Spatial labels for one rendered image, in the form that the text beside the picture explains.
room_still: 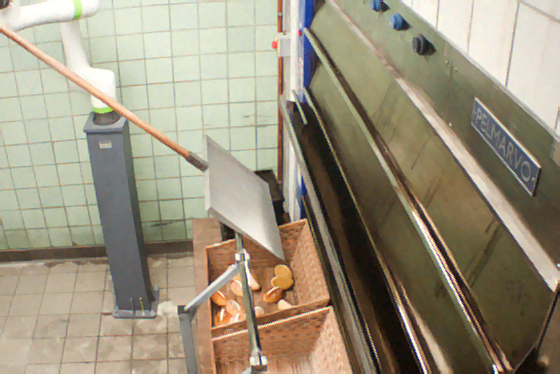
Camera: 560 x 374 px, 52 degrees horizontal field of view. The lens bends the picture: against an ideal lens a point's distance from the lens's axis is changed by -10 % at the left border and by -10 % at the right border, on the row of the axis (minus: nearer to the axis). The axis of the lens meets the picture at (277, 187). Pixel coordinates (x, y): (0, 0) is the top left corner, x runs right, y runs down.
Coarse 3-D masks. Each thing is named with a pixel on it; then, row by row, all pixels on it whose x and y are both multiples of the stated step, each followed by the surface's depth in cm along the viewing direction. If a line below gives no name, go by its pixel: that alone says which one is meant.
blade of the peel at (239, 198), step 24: (216, 144) 259; (216, 168) 244; (240, 168) 262; (216, 192) 227; (240, 192) 243; (264, 192) 261; (216, 216) 212; (240, 216) 227; (264, 216) 242; (264, 240) 226
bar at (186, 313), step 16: (240, 240) 213; (240, 256) 206; (240, 272) 200; (208, 288) 212; (192, 304) 213; (256, 320) 181; (192, 336) 223; (256, 336) 174; (192, 352) 225; (256, 352) 168; (192, 368) 229; (256, 368) 164
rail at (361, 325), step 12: (288, 108) 242; (288, 120) 234; (300, 144) 216; (300, 156) 210; (312, 180) 195; (312, 192) 191; (324, 216) 178; (324, 228) 175; (336, 240) 169; (336, 252) 164; (336, 264) 161; (348, 276) 155; (348, 288) 151; (348, 300) 149; (360, 312) 144; (360, 324) 140; (360, 336) 138; (372, 348) 133; (372, 360) 130; (372, 372) 128
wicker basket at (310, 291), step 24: (288, 240) 286; (312, 240) 268; (216, 264) 288; (264, 264) 292; (288, 264) 294; (312, 264) 262; (312, 288) 256; (216, 312) 266; (264, 312) 267; (288, 312) 237; (216, 336) 240
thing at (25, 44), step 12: (0, 24) 192; (12, 36) 194; (24, 48) 197; (36, 48) 199; (48, 60) 201; (60, 72) 204; (72, 72) 206; (84, 84) 207; (96, 96) 210; (120, 108) 214; (132, 120) 217; (156, 132) 221; (168, 144) 224
